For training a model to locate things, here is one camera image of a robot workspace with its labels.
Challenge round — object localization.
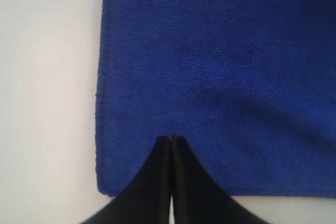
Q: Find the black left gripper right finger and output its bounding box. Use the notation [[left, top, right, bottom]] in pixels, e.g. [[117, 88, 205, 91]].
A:
[[171, 135, 263, 223]]

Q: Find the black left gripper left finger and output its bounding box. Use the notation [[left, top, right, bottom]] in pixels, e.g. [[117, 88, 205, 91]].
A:
[[84, 136, 171, 224]]

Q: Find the blue microfiber towel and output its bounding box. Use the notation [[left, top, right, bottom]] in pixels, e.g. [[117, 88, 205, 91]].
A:
[[96, 0, 335, 198]]

